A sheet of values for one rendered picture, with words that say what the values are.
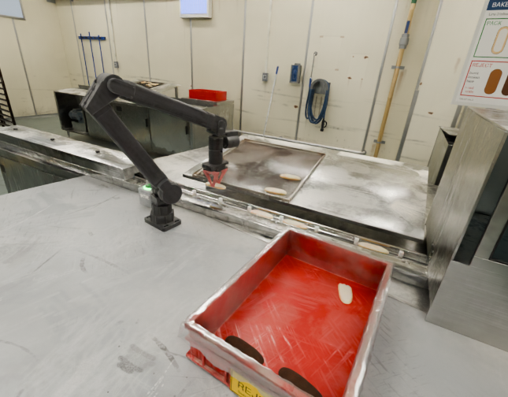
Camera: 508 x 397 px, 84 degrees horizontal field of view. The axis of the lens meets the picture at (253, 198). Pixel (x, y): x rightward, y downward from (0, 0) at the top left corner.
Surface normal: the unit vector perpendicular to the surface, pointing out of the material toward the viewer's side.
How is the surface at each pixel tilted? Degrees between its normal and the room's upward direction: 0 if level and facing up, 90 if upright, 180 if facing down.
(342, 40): 90
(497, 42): 90
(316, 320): 0
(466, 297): 90
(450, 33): 90
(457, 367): 0
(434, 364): 0
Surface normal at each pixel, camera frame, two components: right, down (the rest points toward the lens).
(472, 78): -0.55, 0.32
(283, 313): 0.06, -0.91
